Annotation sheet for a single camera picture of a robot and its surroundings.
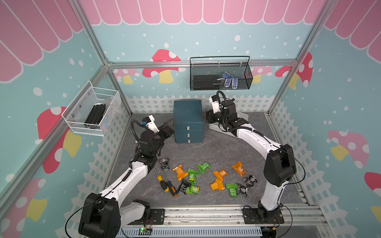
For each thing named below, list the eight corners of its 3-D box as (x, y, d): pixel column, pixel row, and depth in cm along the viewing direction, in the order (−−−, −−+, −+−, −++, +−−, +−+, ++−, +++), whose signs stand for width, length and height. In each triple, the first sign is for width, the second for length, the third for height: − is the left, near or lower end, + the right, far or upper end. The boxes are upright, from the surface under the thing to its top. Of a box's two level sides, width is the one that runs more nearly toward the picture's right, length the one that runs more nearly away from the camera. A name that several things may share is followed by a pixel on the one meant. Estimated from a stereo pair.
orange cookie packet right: (241, 178, 89) (242, 176, 88) (231, 167, 94) (232, 165, 92) (248, 172, 92) (249, 170, 90) (239, 161, 96) (239, 160, 94)
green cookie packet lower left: (186, 194, 83) (186, 192, 81) (186, 183, 87) (186, 181, 85) (199, 194, 83) (199, 192, 81) (199, 183, 87) (199, 181, 85)
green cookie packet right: (227, 197, 82) (228, 196, 81) (225, 184, 86) (226, 183, 85) (238, 197, 82) (239, 196, 81) (236, 184, 86) (237, 183, 85)
